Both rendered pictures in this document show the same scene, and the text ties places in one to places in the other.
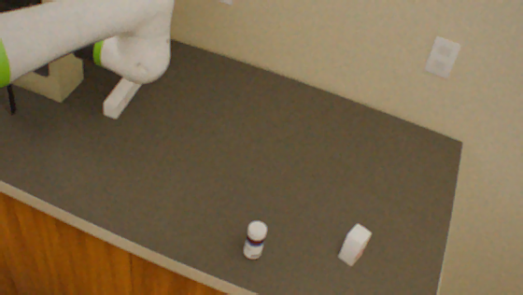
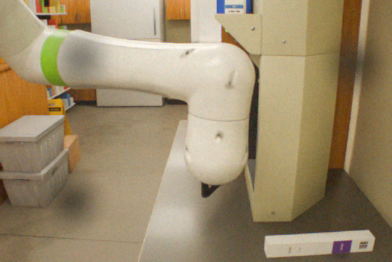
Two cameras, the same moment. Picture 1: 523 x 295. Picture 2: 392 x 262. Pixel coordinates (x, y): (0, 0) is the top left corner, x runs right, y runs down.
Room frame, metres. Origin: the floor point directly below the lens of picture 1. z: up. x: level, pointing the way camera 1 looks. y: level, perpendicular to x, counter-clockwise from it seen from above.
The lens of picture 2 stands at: (0.76, -0.31, 1.51)
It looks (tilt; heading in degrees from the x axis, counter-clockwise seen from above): 18 degrees down; 79
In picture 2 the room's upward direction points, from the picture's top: 1 degrees counter-clockwise
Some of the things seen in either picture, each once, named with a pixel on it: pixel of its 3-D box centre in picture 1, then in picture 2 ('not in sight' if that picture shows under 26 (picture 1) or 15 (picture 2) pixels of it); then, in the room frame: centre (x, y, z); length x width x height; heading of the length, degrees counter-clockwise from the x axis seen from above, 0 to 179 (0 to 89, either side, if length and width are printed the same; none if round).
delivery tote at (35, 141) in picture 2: not in sight; (33, 142); (-0.11, 2.67, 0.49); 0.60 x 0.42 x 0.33; 76
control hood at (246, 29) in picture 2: not in sight; (234, 31); (1.06, 0.68, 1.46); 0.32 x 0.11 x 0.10; 76
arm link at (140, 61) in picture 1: (135, 49); (215, 145); (0.90, 0.25, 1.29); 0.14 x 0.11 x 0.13; 76
